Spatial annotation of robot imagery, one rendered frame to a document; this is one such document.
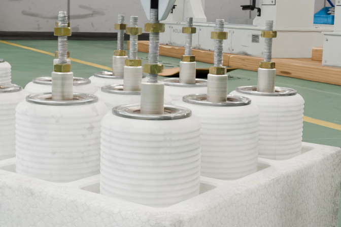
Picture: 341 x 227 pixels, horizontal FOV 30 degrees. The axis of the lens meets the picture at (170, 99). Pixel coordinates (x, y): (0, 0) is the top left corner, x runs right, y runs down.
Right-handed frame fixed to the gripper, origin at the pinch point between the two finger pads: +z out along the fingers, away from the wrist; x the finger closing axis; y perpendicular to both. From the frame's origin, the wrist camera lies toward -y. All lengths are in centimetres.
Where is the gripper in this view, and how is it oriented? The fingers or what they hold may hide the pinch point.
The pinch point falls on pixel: (163, 6)
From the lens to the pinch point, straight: 60.0
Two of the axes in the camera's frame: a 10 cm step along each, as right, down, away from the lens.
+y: -7.7, 0.6, -6.4
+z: -0.3, 9.9, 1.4
